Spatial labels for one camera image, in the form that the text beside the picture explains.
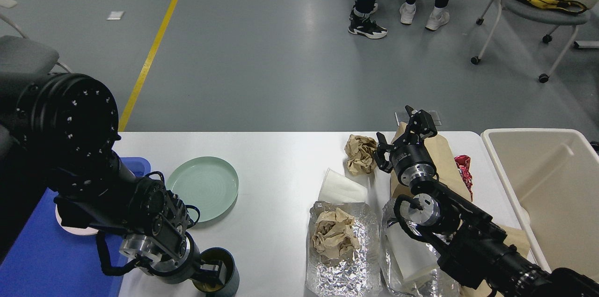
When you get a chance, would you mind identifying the dark teal cup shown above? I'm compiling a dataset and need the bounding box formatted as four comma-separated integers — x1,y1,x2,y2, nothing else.
192,247,240,297

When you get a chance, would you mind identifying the pink plate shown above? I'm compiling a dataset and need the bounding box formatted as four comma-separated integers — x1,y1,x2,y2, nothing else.
54,205,99,236

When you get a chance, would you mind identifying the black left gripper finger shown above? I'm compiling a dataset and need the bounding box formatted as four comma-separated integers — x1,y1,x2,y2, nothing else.
199,260,226,283
192,276,224,289

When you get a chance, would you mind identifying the white paper cup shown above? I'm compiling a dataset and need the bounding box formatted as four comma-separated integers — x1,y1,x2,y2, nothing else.
317,168,368,204

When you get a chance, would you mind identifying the beige plastic bin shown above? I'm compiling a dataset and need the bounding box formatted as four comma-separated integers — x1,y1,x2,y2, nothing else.
482,128,599,280

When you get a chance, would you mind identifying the aluminium foil sheet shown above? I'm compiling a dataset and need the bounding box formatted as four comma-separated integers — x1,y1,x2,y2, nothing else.
306,201,382,297

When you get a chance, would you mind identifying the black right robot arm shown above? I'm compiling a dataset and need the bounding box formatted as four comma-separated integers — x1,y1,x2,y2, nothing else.
373,106,599,297

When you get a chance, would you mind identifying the grey chair left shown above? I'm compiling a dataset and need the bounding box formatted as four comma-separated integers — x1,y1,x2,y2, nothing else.
0,15,72,94

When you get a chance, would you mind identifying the crumpled brown paper on foil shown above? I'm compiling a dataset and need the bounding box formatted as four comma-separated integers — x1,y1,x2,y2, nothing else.
312,208,361,261

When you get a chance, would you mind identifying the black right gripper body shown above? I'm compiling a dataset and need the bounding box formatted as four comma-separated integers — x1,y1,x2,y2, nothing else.
390,144,437,184

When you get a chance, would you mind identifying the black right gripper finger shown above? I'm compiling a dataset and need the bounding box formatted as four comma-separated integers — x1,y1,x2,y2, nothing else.
373,132,395,174
398,106,438,145

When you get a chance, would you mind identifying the brown paper bag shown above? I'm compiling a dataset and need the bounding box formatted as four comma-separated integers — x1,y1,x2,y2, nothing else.
390,122,530,297

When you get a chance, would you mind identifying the blue plastic tray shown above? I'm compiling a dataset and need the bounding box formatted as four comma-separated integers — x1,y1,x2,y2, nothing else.
0,157,151,297

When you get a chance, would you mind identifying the green plate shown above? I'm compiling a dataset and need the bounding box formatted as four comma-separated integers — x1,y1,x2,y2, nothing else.
166,156,239,223

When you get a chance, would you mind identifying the red foil wrapper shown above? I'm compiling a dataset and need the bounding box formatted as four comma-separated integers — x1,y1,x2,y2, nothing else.
454,155,473,202

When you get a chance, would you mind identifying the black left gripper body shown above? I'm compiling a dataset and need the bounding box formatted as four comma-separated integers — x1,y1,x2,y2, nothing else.
141,234,200,284

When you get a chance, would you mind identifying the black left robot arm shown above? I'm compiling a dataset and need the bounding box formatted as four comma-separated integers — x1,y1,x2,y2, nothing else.
1,72,239,295

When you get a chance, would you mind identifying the crumpled brown paper ball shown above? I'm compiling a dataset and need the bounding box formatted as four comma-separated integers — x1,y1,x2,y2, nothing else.
344,134,377,176

